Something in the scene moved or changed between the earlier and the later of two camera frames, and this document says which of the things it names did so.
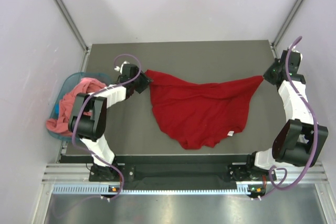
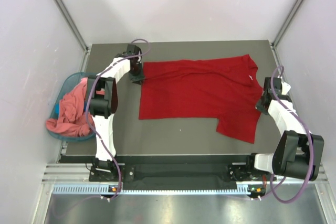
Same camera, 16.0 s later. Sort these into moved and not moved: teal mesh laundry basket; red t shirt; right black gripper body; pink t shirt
Moved: right black gripper body; red t shirt
Not moved: pink t shirt; teal mesh laundry basket
